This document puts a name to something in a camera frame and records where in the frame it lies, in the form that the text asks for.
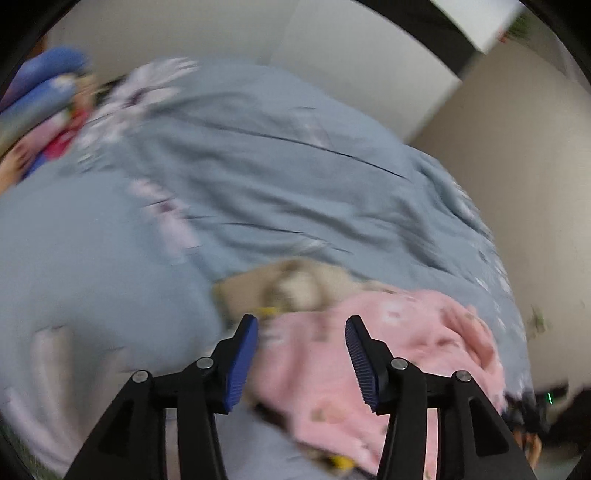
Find pink fleece pajama garment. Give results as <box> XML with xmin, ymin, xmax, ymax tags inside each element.
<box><xmin>249</xmin><ymin>289</ymin><xmax>506</xmax><ymax>474</ymax></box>

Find person's right hand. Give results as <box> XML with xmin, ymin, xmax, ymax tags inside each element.
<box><xmin>513</xmin><ymin>429</ymin><xmax>542</xmax><ymax>469</ymax></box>

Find blue floral duvet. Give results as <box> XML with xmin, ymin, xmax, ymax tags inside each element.
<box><xmin>1</xmin><ymin>58</ymin><xmax>532</xmax><ymax>475</ymax></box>

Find beige yellow fuzzy sweater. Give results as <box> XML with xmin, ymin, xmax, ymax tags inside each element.
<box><xmin>213</xmin><ymin>258</ymin><xmax>396</xmax><ymax>323</ymax></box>

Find blue patterned pillow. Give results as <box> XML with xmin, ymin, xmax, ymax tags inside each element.
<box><xmin>1</xmin><ymin>46</ymin><xmax>96</xmax><ymax>185</ymax></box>

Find white black wardrobe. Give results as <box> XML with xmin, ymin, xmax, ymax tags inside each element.
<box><xmin>267</xmin><ymin>0</ymin><xmax>537</xmax><ymax>144</ymax></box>

